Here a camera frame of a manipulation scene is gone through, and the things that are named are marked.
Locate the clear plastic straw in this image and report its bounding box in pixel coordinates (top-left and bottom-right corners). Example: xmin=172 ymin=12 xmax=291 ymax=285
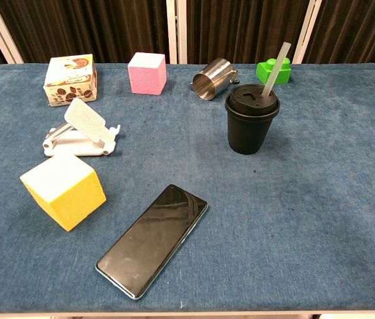
xmin=261 ymin=41 xmax=292 ymax=98

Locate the black smartphone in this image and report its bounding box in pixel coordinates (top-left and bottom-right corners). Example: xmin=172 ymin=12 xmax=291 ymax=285
xmin=94 ymin=183 xmax=209 ymax=300

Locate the white folding phone stand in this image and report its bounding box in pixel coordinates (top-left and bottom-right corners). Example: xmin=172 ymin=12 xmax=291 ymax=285
xmin=42 ymin=98 xmax=122 ymax=158

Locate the stainless steel cup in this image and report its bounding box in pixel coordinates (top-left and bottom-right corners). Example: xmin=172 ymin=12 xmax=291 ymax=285
xmin=189 ymin=58 xmax=241 ymax=101

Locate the printed cookie box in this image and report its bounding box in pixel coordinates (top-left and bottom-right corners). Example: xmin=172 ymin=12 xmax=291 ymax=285
xmin=43 ymin=53 xmax=98 ymax=108

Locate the dark pleated curtain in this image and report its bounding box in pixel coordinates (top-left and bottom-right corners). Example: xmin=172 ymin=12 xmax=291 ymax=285
xmin=0 ymin=0 xmax=375 ymax=69

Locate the yellow and white foam cube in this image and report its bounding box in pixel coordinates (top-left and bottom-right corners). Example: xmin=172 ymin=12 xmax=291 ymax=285
xmin=19 ymin=153 xmax=108 ymax=233

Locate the black cup lid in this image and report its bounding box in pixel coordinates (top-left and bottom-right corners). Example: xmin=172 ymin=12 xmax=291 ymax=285
xmin=224 ymin=83 xmax=281 ymax=118

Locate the black ribbed cup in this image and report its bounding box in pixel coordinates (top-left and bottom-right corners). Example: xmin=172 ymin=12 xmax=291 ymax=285
xmin=225 ymin=106 xmax=279 ymax=156

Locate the blue table cloth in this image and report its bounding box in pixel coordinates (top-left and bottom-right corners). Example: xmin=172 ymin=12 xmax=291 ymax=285
xmin=0 ymin=62 xmax=375 ymax=314

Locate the pink and white foam cube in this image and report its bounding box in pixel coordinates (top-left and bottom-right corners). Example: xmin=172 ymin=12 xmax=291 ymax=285
xmin=127 ymin=51 xmax=168 ymax=96

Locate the green toy building brick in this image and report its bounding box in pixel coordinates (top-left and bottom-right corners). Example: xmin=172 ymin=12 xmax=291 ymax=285
xmin=255 ymin=56 xmax=293 ymax=86

